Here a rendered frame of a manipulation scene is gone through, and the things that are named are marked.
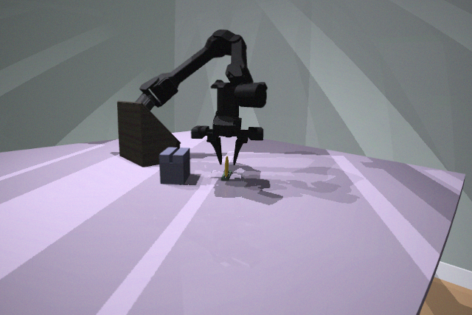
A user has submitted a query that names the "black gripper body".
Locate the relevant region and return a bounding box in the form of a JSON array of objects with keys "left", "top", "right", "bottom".
[{"left": 190, "top": 106, "right": 263, "bottom": 141}]

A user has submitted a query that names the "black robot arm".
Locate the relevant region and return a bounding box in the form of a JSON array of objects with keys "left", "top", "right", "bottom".
[{"left": 136, "top": 30, "right": 268, "bottom": 138}]

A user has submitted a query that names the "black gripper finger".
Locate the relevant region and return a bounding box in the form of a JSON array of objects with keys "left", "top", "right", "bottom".
[
  {"left": 233, "top": 139, "right": 248, "bottom": 165},
  {"left": 206, "top": 137, "right": 222, "bottom": 165}
]

